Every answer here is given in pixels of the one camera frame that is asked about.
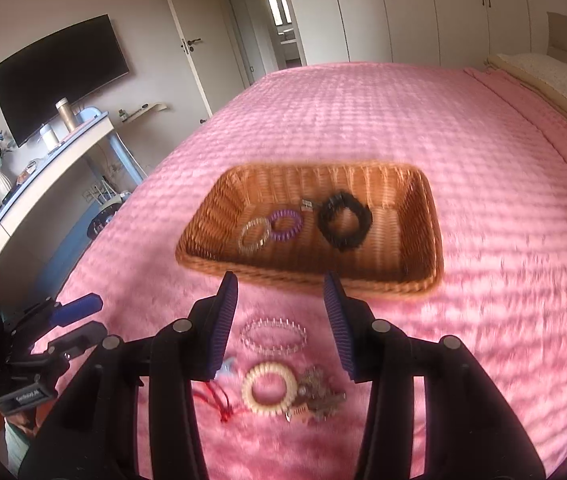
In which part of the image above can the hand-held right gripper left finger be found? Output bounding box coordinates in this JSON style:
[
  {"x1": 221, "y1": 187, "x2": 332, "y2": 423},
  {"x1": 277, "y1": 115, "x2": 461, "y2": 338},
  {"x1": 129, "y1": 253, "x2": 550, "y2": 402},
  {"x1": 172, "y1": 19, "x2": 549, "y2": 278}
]
[{"x1": 18, "y1": 271, "x2": 240, "y2": 480}]

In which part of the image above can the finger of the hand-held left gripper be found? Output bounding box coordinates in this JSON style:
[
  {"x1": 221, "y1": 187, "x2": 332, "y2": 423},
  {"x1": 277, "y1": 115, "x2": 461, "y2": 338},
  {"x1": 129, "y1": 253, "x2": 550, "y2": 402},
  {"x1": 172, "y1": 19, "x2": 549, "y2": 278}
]
[
  {"x1": 47, "y1": 322, "x2": 110, "y2": 362},
  {"x1": 49, "y1": 293, "x2": 104, "y2": 327}
]

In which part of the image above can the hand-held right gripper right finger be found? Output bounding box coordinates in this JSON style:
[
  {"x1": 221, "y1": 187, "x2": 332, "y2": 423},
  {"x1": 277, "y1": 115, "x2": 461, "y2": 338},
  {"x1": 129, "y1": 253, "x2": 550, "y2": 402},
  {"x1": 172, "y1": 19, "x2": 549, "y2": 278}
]
[{"x1": 323, "y1": 271, "x2": 547, "y2": 480}]

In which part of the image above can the light blue hair clip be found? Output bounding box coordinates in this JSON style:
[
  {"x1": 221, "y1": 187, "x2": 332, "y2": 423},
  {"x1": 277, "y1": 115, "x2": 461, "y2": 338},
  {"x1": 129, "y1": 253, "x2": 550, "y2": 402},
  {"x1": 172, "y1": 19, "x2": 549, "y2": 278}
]
[{"x1": 212, "y1": 356, "x2": 238, "y2": 380}]

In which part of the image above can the clear crystal bracelet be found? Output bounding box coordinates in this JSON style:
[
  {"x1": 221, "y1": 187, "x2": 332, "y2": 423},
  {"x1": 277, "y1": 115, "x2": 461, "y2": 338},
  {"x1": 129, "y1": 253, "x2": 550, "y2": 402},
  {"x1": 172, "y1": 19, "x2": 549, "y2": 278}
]
[{"x1": 239, "y1": 316, "x2": 309, "y2": 356}]

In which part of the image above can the silver metal chain bracelet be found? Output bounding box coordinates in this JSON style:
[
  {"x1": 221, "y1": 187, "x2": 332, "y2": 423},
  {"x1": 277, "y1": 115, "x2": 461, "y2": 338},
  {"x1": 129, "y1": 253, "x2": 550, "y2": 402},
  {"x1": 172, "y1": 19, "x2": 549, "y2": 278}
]
[{"x1": 286, "y1": 365, "x2": 349, "y2": 424}]

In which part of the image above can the cream spiral hair tie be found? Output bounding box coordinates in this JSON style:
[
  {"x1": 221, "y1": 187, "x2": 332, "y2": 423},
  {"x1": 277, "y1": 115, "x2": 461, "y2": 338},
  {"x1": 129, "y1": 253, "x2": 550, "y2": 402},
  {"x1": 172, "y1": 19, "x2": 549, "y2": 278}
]
[{"x1": 240, "y1": 361, "x2": 299, "y2": 416}]

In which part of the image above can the red string bracelet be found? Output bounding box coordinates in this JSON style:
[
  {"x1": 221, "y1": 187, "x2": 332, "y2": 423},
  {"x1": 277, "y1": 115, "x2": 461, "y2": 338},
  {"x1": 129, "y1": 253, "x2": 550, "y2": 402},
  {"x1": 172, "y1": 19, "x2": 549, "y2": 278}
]
[{"x1": 192, "y1": 379, "x2": 249, "y2": 424}]

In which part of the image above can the brown wicker basket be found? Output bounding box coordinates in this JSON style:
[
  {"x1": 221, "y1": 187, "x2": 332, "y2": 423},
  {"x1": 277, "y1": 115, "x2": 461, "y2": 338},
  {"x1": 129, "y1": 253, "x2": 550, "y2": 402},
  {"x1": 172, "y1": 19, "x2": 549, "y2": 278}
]
[{"x1": 176, "y1": 160, "x2": 445, "y2": 302}]

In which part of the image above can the person's left forearm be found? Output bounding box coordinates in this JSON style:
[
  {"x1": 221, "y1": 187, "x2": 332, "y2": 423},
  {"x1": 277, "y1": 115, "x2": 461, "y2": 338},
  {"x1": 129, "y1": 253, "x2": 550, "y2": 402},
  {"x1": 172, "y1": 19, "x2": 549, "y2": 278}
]
[{"x1": 4, "y1": 409, "x2": 40, "y2": 477}]

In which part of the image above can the black wristwatch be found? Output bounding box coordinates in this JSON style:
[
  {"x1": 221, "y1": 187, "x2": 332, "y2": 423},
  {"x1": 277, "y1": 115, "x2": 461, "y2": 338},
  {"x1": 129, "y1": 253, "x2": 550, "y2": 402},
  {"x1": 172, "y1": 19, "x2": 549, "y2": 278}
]
[{"x1": 317, "y1": 189, "x2": 375, "y2": 252}]

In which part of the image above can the white curved desk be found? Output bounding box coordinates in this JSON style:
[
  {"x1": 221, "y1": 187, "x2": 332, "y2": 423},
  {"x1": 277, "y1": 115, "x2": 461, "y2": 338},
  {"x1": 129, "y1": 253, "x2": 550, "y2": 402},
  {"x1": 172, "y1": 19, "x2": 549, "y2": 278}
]
[{"x1": 0, "y1": 109, "x2": 147, "y2": 286}]

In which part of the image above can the white bottle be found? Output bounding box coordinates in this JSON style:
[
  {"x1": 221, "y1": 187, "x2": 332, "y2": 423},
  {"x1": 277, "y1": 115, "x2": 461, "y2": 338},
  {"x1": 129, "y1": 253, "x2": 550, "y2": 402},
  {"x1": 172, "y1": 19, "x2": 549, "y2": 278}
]
[{"x1": 39, "y1": 122, "x2": 59, "y2": 151}]

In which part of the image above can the gold thermos bottle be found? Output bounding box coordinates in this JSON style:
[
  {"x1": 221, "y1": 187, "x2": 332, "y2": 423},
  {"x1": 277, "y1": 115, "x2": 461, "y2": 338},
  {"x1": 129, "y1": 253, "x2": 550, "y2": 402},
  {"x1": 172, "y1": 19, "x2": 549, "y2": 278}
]
[{"x1": 54, "y1": 98, "x2": 80, "y2": 134}]

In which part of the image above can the pink fleece blanket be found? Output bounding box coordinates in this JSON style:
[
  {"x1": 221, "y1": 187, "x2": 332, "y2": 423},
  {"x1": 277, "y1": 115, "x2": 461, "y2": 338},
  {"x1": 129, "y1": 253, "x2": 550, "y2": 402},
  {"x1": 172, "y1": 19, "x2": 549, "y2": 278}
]
[{"x1": 30, "y1": 61, "x2": 567, "y2": 480}]

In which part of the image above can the black flat television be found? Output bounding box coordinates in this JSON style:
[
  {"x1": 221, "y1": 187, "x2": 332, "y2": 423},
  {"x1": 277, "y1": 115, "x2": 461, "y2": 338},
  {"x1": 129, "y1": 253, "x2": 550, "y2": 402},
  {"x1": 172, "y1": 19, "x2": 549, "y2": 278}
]
[{"x1": 0, "y1": 14, "x2": 130, "y2": 148}]

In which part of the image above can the white room door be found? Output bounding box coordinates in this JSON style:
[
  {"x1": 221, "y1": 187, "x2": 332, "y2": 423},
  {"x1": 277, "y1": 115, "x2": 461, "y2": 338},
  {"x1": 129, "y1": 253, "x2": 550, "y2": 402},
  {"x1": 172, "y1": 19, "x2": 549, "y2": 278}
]
[{"x1": 156, "y1": 0, "x2": 255, "y2": 119}]

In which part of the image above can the white wardrobe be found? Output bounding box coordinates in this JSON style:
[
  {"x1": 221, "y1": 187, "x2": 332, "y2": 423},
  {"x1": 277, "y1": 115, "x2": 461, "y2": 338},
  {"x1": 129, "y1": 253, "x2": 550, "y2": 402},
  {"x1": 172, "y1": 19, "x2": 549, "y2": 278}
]
[{"x1": 280, "y1": 0, "x2": 567, "y2": 69}]

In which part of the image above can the white floral pillow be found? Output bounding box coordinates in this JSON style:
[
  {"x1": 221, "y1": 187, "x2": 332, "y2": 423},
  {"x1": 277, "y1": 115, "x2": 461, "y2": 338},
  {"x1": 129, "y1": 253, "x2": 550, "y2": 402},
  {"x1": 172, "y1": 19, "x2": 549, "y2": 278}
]
[{"x1": 494, "y1": 52, "x2": 567, "y2": 109}]

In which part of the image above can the clear spiral bracelet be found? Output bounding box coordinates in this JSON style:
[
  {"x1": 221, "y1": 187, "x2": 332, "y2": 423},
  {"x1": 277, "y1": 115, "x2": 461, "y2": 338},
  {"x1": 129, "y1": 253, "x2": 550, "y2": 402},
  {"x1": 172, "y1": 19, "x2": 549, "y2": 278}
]
[{"x1": 237, "y1": 217, "x2": 272, "y2": 255}]

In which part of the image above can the purple spiral hair tie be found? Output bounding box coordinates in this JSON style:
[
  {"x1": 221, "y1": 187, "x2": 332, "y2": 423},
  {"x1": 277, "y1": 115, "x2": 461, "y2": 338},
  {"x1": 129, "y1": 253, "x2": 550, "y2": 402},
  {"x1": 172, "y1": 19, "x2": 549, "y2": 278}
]
[{"x1": 266, "y1": 208, "x2": 305, "y2": 244}]

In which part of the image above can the small beige wall shelf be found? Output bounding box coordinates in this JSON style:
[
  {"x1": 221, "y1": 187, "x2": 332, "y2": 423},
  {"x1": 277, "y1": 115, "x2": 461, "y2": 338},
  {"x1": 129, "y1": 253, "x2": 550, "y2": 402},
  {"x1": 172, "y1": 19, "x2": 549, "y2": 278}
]
[{"x1": 115, "y1": 102, "x2": 168, "y2": 124}]

